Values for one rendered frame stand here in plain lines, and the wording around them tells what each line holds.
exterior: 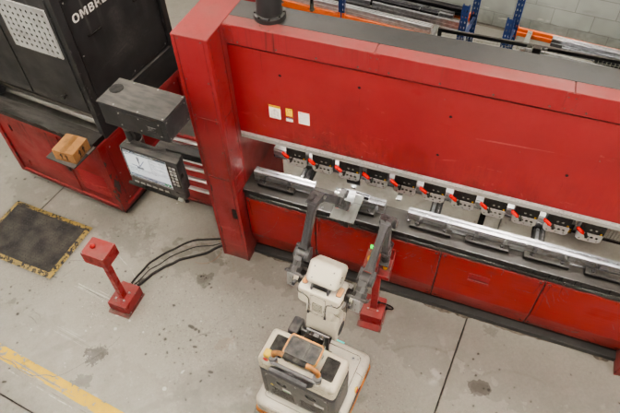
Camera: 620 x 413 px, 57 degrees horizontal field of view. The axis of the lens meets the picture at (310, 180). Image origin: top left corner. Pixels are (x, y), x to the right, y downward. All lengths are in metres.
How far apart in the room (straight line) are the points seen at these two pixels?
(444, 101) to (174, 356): 2.85
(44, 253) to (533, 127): 4.23
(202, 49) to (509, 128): 1.84
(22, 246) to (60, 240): 0.34
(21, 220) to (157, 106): 2.75
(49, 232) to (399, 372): 3.39
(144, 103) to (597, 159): 2.66
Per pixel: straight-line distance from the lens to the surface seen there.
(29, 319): 5.36
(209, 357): 4.70
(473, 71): 3.21
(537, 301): 4.51
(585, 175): 3.63
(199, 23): 3.60
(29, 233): 5.89
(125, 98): 3.73
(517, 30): 5.32
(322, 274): 3.38
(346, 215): 4.07
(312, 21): 3.52
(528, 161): 3.59
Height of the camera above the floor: 4.21
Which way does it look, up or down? 49 degrees down
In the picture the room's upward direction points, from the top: 2 degrees counter-clockwise
